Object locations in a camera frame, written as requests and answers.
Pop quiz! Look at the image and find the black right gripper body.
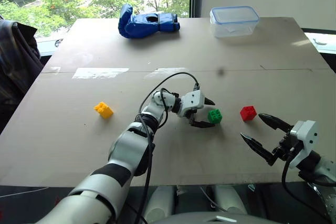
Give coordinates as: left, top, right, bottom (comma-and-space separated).
271, 129, 303, 162

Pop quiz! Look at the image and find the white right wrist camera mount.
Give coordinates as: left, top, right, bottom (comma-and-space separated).
288, 120, 321, 170

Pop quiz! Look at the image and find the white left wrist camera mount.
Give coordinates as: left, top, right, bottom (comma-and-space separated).
181, 89, 205, 117

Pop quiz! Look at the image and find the yellow toy brick cube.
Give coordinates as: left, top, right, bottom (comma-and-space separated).
93, 101, 114, 120

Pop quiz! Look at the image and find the dark plaid jacket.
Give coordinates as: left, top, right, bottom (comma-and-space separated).
0, 18, 45, 133

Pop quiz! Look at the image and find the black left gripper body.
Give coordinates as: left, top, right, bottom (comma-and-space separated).
183, 108, 202, 127

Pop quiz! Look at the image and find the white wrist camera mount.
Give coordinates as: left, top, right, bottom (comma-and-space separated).
181, 89, 205, 117
288, 120, 321, 170

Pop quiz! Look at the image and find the thin grey cable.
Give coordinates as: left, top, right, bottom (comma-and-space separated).
200, 186, 227, 212

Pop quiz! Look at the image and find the clear plastic container blue-rimmed lid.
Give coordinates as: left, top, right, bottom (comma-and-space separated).
209, 5, 261, 39

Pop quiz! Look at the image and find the green toy brick cube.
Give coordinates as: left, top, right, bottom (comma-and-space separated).
207, 108, 223, 124

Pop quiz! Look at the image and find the red toy brick cube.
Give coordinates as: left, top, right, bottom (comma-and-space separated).
239, 105, 258, 122

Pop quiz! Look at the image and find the blue boxing glove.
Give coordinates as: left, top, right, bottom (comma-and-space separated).
118, 3, 181, 39

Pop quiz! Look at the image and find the grey robot torso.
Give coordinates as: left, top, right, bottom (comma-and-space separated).
149, 211, 266, 224

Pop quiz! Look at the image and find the white rounded robot leg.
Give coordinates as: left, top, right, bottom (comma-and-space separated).
144, 185, 176, 222
209, 185, 248, 216

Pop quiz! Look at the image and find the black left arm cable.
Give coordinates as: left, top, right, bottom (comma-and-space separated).
135, 72, 202, 224

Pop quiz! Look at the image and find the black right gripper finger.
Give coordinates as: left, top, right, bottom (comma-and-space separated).
258, 113, 294, 132
239, 132, 279, 167

